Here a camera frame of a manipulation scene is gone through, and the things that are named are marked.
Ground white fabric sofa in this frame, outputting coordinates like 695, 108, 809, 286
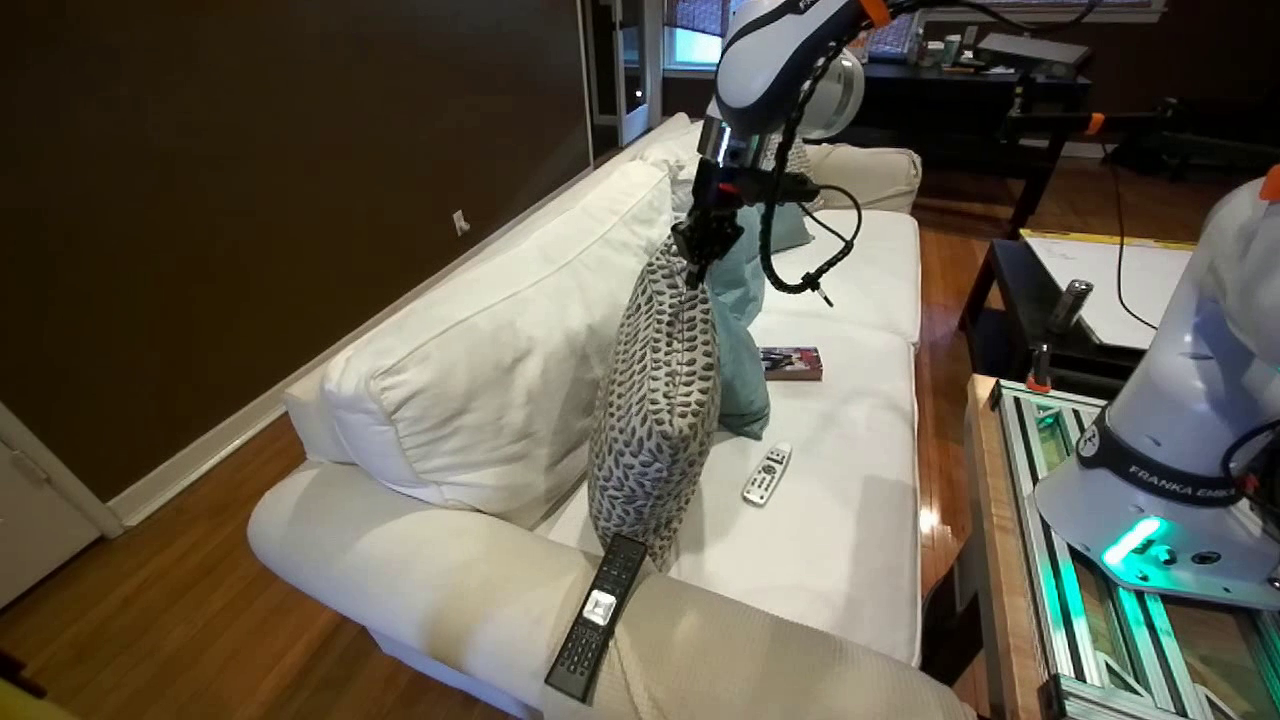
244, 108, 978, 720

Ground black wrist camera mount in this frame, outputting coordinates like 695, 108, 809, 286
746, 167, 824, 210

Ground black remote control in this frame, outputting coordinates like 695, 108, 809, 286
542, 533, 653, 707

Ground teal blue throw pillow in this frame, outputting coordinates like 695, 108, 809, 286
704, 234, 775, 438
748, 197, 818, 261

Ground black clamp tool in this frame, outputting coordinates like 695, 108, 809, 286
1026, 275, 1096, 397

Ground small dark red card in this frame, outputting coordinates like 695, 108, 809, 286
759, 345, 824, 382

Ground silver remote control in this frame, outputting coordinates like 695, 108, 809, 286
741, 438, 795, 510

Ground beige and black patterned pillow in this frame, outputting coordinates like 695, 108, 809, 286
583, 244, 725, 574

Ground aluminium profile base frame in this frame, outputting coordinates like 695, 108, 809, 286
994, 377, 1280, 720

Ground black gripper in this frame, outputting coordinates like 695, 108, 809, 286
674, 163, 754, 290

